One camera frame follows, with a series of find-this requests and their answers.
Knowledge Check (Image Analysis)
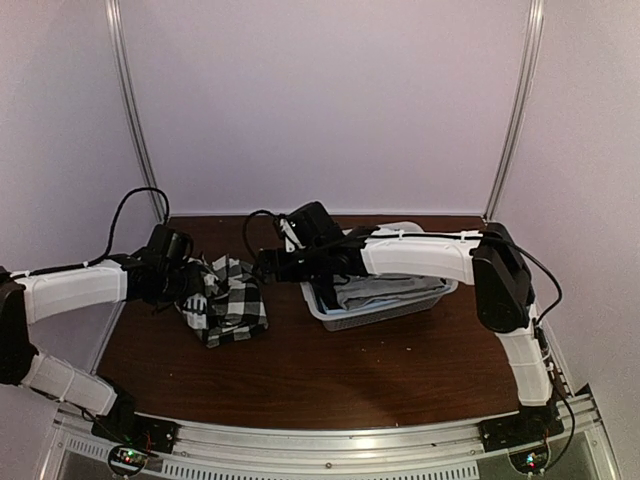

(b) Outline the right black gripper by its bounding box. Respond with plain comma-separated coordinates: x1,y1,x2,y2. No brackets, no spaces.
255,243,330,284

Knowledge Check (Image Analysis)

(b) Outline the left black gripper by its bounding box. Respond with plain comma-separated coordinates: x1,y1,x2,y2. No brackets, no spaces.
156,262,202,303

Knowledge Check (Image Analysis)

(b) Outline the black white plaid shirt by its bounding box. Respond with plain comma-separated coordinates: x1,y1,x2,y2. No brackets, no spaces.
175,255,269,348

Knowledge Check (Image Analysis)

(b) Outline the white plastic laundry basket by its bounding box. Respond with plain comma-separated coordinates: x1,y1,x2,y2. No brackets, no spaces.
301,256,458,332

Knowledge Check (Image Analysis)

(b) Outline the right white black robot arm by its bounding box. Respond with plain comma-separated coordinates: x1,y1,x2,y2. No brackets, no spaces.
251,201,557,442

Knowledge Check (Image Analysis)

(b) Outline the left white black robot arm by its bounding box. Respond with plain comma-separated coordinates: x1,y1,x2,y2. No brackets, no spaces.
1,224,200,444

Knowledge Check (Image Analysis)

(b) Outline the black folded shirt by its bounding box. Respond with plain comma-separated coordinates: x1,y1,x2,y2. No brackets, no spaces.
312,280,342,312

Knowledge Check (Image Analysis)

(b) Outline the grey button shirt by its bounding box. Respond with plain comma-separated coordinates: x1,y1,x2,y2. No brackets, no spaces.
334,275,446,310

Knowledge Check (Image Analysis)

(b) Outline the left circuit board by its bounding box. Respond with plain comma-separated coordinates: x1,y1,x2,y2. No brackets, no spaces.
107,445,149,476

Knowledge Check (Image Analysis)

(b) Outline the circuit board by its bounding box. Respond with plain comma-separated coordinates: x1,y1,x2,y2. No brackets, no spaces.
107,445,149,476
509,445,550,476

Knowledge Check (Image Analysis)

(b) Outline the right circuit board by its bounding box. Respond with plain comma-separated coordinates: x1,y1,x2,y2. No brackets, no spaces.
509,445,550,476

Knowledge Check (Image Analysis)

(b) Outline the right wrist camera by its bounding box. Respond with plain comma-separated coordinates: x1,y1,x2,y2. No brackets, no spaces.
277,215,304,253

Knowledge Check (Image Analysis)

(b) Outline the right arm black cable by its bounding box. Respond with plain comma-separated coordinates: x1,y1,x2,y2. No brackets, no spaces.
242,209,281,259

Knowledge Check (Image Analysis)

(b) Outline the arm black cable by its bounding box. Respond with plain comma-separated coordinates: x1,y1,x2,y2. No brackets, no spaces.
242,209,281,259
102,187,169,261

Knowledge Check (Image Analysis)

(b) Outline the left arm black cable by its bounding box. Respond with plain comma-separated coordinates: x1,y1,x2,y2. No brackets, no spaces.
102,187,169,261

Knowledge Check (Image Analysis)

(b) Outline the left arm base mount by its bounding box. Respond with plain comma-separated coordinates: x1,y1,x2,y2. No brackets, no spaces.
83,413,178,454

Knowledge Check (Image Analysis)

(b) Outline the front aluminium rail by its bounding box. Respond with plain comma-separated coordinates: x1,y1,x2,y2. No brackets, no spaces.
36,394,621,479

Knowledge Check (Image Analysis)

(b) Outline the left aluminium frame post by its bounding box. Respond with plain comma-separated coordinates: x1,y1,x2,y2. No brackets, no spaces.
104,0,165,221

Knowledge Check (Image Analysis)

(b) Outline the aluminium frame post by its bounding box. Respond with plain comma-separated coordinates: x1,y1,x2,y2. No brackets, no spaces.
483,0,545,221
104,0,165,221

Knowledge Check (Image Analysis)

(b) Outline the right aluminium frame post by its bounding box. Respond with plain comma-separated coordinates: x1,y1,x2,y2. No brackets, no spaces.
483,0,545,221

